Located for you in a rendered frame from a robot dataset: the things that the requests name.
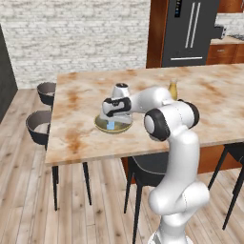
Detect black bar stool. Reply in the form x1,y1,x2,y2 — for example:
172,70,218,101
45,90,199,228
207,142,244,232
123,152,170,244
36,81,57,108
25,110,93,212

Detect dark grey fridge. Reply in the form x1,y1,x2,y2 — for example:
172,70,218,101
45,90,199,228
161,0,221,68

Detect olive yellow ice bowl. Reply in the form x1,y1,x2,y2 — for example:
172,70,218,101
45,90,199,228
93,113,133,135

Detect brown wooden base cupboards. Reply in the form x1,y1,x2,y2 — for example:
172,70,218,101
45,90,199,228
205,43,244,66

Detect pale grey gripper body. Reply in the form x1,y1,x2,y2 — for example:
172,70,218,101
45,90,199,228
101,109,134,126

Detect yellowish glass cup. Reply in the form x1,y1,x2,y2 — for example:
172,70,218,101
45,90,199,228
168,78,179,101

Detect brown wooden tall cupboard panel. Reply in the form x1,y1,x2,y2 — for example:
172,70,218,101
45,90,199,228
145,0,170,70

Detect dark grey small appliance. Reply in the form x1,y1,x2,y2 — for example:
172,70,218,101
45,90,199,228
213,25,228,40

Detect brown wooden wall cupboard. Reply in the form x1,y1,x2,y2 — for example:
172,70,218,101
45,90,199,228
217,0,244,14

